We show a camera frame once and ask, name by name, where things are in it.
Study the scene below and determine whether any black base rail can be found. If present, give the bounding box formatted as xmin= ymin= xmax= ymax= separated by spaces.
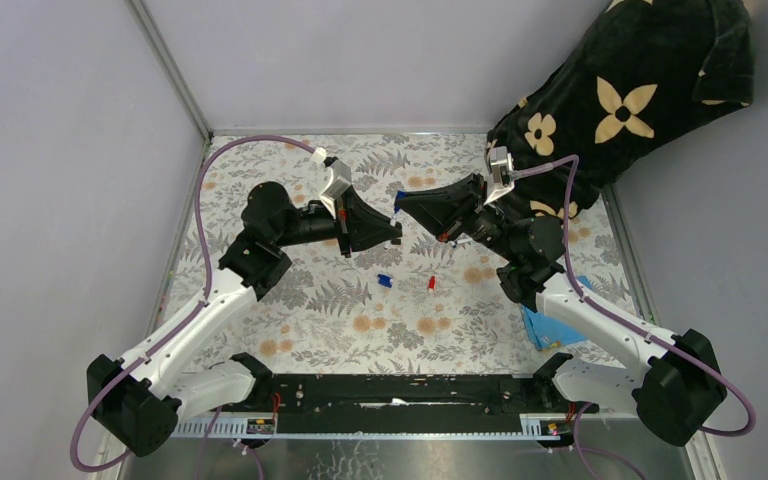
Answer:
xmin=231 ymin=374 xmax=584 ymax=435

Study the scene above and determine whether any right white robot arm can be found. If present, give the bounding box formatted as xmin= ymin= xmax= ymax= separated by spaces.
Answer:
xmin=394 ymin=174 xmax=727 ymax=447

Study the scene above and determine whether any purple cable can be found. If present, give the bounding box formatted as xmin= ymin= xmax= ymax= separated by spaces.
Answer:
xmin=69 ymin=134 xmax=322 ymax=473
xmin=509 ymin=154 xmax=758 ymax=439

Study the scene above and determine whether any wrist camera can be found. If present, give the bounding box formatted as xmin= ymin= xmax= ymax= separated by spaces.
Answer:
xmin=310 ymin=147 xmax=352 ymax=219
xmin=484 ymin=146 xmax=515 ymax=205

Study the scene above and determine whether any black floral blanket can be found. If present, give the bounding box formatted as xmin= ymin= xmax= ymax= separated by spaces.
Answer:
xmin=487 ymin=1 xmax=755 ymax=218

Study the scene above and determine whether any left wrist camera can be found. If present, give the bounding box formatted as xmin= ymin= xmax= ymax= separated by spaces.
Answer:
xmin=310 ymin=147 xmax=352 ymax=219

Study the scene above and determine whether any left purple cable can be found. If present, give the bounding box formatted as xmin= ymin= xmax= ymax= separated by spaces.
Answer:
xmin=69 ymin=134 xmax=322 ymax=473

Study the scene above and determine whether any blue folded cloth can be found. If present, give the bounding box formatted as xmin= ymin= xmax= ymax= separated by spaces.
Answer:
xmin=522 ymin=306 xmax=587 ymax=351

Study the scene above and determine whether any floral patterned table mat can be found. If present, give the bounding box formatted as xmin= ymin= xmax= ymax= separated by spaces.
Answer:
xmin=152 ymin=133 xmax=654 ymax=376

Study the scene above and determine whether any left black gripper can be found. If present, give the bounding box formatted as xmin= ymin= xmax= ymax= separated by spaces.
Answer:
xmin=273 ymin=183 xmax=403 ymax=259

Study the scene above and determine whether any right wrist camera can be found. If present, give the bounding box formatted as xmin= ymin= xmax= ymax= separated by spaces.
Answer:
xmin=484 ymin=146 xmax=515 ymax=205

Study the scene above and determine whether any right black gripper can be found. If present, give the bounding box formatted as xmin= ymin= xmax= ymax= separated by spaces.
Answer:
xmin=396 ymin=173 xmax=520 ymax=263

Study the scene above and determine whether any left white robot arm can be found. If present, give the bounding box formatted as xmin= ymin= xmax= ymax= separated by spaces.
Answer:
xmin=86 ymin=182 xmax=402 ymax=457

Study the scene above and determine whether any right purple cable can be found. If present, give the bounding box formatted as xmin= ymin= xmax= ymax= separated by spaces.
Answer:
xmin=509 ymin=154 xmax=758 ymax=439

